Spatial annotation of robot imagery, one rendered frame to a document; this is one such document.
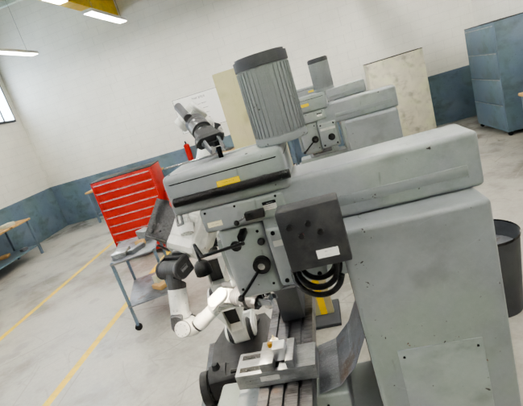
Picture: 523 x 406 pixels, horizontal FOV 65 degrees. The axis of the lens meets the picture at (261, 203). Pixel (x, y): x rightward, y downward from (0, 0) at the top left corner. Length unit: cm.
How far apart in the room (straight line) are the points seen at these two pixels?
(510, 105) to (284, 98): 734
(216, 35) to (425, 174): 959
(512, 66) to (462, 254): 718
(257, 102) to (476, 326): 111
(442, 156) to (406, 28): 935
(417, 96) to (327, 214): 880
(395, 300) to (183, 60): 994
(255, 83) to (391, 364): 115
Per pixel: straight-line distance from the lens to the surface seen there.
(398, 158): 151
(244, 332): 270
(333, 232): 128
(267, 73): 148
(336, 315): 385
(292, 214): 126
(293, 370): 183
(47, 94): 1267
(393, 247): 148
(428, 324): 165
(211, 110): 1090
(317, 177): 150
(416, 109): 1000
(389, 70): 983
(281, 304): 219
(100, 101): 1194
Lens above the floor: 210
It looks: 15 degrees down
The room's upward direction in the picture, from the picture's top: 17 degrees counter-clockwise
